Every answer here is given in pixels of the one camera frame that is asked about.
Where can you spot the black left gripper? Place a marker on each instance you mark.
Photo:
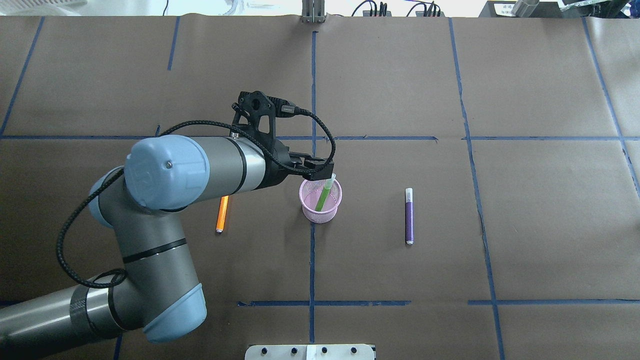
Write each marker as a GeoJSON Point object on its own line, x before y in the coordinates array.
{"type": "Point", "coordinates": [276, 166]}

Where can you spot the green highlighter pen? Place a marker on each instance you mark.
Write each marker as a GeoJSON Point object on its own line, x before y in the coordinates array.
{"type": "Point", "coordinates": [327, 185]}

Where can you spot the orange highlighter pen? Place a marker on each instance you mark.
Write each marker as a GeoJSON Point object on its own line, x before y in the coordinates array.
{"type": "Point", "coordinates": [220, 223]}

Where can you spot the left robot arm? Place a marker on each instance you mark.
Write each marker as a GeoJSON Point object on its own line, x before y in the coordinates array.
{"type": "Point", "coordinates": [157, 291]}

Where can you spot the pink mesh pen holder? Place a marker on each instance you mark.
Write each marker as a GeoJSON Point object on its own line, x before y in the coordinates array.
{"type": "Point", "coordinates": [308, 194]}

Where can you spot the purple highlighter pen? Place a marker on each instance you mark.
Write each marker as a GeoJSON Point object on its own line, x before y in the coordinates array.
{"type": "Point", "coordinates": [409, 216]}

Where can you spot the left power strip with plugs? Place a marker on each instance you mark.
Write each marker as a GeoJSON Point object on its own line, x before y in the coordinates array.
{"type": "Point", "coordinates": [371, 9]}

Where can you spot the power strip with plugs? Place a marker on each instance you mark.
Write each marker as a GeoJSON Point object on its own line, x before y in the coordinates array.
{"type": "Point", "coordinates": [371, 9]}
{"type": "Point", "coordinates": [424, 9]}

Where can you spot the right power strip with plugs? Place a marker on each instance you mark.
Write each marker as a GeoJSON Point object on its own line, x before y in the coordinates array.
{"type": "Point", "coordinates": [424, 9]}

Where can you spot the steel cup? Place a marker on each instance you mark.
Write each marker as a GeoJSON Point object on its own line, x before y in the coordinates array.
{"type": "Point", "coordinates": [524, 8]}

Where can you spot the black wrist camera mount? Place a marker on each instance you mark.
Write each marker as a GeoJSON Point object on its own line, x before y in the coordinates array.
{"type": "Point", "coordinates": [255, 114]}

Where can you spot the aluminium frame post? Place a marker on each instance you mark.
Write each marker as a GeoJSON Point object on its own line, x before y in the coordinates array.
{"type": "Point", "coordinates": [313, 11]}

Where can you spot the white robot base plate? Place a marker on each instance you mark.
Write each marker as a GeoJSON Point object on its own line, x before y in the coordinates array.
{"type": "Point", "coordinates": [345, 351]}

